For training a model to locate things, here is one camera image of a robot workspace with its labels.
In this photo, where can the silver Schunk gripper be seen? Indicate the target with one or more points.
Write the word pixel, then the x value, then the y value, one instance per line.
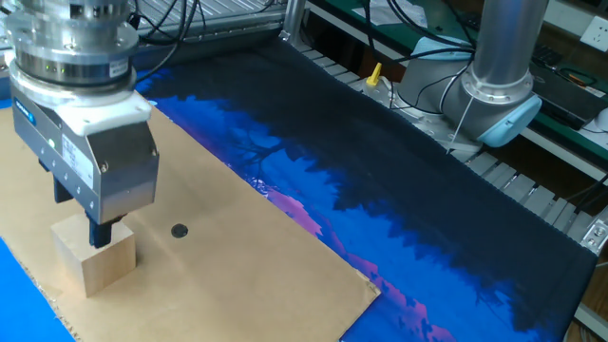
pixel 119 166

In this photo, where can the large wooden cube block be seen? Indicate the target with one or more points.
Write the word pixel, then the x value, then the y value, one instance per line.
pixel 95 271

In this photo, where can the black round dot marker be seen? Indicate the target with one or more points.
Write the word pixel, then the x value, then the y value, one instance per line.
pixel 179 231

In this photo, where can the brown cardboard sheet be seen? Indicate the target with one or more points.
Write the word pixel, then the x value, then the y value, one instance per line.
pixel 214 266

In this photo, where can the small yellow object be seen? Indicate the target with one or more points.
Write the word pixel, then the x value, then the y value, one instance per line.
pixel 375 76

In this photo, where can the blue forest print cloth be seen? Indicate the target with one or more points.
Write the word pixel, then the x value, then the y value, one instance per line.
pixel 427 214

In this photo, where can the white paper sheet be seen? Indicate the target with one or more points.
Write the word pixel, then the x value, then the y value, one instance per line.
pixel 408 14

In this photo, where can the white zip tie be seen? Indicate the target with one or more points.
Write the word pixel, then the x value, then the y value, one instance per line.
pixel 461 124

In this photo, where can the green workbench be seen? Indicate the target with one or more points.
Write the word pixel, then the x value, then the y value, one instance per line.
pixel 570 135

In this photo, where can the black flat device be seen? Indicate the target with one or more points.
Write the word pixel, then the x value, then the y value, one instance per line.
pixel 565 102

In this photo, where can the white round object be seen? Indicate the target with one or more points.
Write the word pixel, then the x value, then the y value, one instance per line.
pixel 603 119

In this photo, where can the aluminium table rail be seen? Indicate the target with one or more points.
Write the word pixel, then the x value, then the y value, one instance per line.
pixel 228 26

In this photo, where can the plain aluminium post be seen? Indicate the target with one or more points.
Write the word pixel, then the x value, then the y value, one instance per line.
pixel 293 19

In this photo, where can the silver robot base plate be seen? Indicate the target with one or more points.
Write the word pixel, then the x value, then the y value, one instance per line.
pixel 437 135

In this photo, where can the aluminium corner bracket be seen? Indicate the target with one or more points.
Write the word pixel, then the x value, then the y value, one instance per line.
pixel 596 235

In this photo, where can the white wall socket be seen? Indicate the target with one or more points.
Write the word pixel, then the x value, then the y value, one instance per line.
pixel 596 33

